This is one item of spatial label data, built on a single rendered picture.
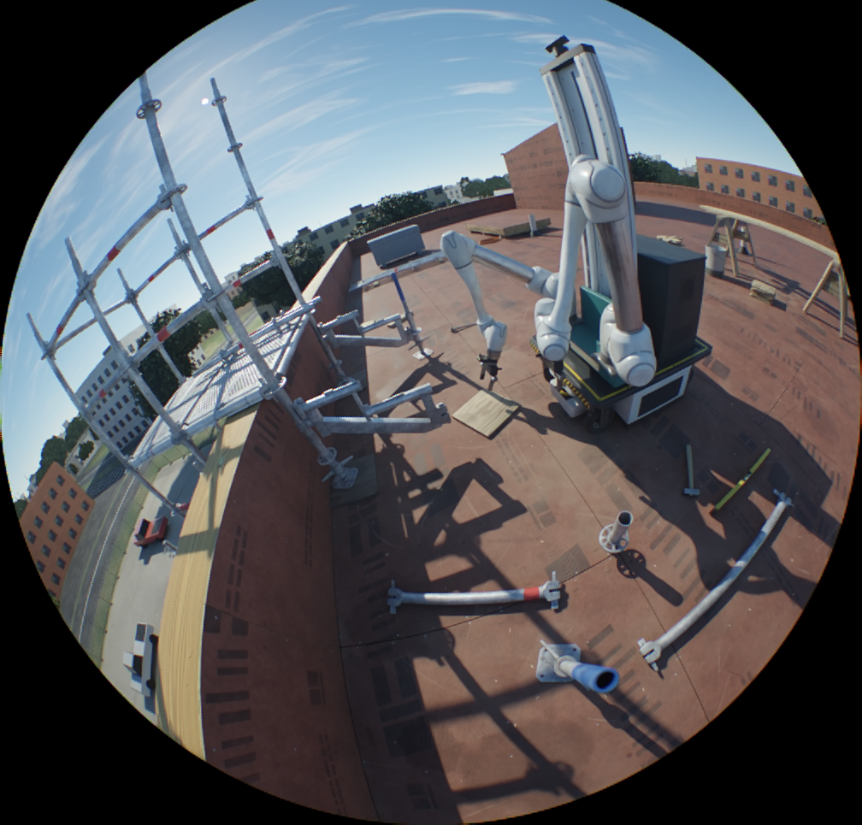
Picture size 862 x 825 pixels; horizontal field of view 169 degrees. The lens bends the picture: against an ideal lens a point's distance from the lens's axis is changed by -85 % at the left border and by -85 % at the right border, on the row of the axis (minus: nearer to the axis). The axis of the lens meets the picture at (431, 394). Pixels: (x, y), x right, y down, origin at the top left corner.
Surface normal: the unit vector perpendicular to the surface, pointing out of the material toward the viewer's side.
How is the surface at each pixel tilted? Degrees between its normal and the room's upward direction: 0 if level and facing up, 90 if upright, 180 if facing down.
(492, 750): 0
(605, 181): 84
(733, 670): 0
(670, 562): 0
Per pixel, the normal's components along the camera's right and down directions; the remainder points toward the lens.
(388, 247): 0.22, 0.55
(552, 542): -0.29, -0.75
